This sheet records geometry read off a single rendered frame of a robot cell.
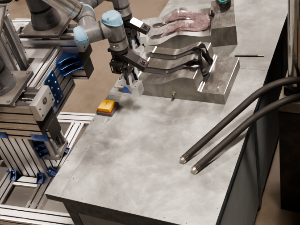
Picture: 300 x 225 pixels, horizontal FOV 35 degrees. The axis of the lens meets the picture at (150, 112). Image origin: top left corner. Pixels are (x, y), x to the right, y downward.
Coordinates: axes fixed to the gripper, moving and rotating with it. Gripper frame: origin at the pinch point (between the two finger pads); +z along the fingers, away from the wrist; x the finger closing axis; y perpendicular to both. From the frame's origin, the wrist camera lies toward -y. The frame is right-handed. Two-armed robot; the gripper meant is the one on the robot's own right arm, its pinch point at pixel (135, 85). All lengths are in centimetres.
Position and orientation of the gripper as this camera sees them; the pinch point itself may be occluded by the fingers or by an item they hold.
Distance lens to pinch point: 206.0
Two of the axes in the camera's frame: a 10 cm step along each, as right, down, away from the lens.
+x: -3.7, 6.8, -6.4
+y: -9.1, -1.2, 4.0
